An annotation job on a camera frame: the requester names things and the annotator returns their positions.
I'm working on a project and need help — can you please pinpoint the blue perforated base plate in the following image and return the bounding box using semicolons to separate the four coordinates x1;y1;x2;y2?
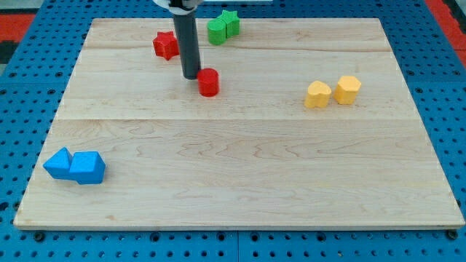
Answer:
1;0;465;261

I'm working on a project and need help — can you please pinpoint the red cylinder block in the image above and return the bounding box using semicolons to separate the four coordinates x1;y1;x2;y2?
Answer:
197;68;219;97

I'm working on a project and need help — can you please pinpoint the yellow hexagon block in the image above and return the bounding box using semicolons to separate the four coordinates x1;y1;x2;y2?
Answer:
333;76;362;105

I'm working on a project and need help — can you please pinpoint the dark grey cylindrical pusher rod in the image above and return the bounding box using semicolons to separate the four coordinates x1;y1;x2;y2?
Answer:
173;11;201;79

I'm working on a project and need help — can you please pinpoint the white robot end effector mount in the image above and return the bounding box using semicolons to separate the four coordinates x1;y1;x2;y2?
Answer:
153;0;201;15

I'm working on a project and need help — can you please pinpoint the light wooden board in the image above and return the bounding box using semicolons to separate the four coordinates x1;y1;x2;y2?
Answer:
14;18;465;231

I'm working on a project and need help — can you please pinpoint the red star block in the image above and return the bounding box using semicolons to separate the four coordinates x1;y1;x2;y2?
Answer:
152;31;180;60

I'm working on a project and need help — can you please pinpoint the green star block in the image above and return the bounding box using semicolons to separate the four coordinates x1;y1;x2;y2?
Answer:
218;10;240;38

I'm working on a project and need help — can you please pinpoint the blue triangle block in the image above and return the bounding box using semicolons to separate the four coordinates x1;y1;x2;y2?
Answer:
43;147;72;180

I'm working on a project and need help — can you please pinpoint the green cylinder block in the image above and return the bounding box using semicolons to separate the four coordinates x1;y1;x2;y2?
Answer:
207;18;226;45

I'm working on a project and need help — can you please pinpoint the blue cube block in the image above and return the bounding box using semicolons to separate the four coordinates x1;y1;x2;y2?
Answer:
69;151;106;184

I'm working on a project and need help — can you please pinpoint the yellow heart block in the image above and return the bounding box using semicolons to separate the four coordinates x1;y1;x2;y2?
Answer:
304;81;332;108

